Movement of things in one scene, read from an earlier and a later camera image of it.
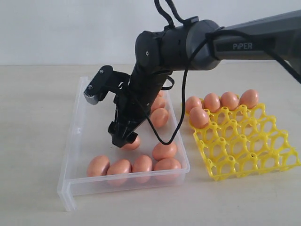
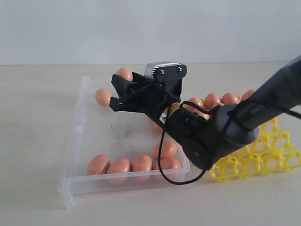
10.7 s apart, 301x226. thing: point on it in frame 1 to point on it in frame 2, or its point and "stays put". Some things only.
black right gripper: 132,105 to 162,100
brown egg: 134,145 to 214,104
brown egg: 160,151 stays put
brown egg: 211,102 stays put
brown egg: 167,169 stays put
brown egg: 98,166 stays put
